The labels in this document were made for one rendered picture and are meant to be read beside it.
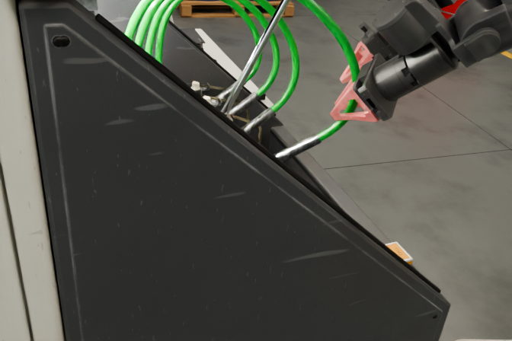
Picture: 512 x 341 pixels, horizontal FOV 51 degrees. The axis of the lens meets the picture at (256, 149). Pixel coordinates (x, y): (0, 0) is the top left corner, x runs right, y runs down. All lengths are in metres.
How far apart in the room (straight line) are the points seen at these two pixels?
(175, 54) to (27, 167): 0.74
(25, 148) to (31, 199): 0.05
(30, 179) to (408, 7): 0.50
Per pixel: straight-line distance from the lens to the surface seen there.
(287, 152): 0.89
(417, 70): 0.79
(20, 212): 0.55
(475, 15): 0.76
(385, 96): 0.82
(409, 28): 0.75
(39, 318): 0.64
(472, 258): 2.71
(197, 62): 1.24
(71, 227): 0.57
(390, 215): 2.83
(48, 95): 0.50
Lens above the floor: 1.57
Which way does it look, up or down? 29 degrees down
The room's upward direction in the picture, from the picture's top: 5 degrees clockwise
